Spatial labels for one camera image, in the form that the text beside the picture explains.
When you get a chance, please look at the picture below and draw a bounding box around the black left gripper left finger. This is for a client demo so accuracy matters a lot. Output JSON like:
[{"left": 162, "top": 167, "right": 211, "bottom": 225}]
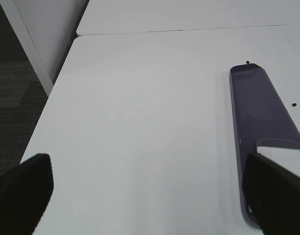
[{"left": 0, "top": 154, "right": 53, "bottom": 235}]

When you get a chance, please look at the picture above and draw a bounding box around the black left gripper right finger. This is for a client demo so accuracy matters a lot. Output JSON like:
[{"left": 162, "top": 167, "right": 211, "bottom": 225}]
[{"left": 242, "top": 153, "right": 300, "bottom": 235}]

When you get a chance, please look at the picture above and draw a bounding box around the purple plastic dustpan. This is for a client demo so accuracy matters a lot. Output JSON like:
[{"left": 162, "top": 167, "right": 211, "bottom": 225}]
[{"left": 230, "top": 64, "right": 300, "bottom": 230}]

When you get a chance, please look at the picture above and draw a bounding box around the white table leg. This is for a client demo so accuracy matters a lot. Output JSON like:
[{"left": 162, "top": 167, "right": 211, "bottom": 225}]
[{"left": 0, "top": 0, "right": 54, "bottom": 97}]

